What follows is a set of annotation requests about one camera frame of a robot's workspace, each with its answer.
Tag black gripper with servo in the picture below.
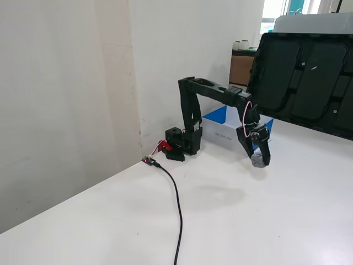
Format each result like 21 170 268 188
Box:
236 123 273 168

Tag gray 3D-printed block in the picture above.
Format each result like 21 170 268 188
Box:
250 150 267 169

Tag blue and white cardboard box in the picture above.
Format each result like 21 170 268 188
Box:
201 104 275 156

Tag brown cardboard box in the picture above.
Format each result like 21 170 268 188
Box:
229 54 255 86

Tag large black plastic tray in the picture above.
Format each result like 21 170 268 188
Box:
247 32 353 139

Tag small controller board red LED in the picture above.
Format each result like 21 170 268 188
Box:
141 156 159 167

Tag white servo cable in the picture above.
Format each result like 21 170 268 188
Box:
242 100 255 138

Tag black USB cable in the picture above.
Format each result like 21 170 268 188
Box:
153 162 184 265

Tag red white board wires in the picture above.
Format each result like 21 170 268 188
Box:
149 143 164 157

